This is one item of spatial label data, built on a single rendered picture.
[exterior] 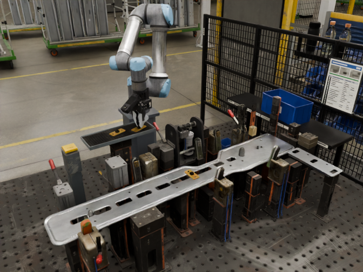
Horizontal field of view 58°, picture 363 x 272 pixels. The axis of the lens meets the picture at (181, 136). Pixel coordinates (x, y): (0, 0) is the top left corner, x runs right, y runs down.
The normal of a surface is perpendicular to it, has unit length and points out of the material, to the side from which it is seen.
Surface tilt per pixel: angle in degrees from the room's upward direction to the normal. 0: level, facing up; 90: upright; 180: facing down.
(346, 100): 90
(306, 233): 0
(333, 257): 0
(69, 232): 0
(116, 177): 90
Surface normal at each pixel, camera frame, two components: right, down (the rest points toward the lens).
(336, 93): -0.83, 0.27
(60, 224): 0.00, -0.88
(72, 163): 0.56, 0.39
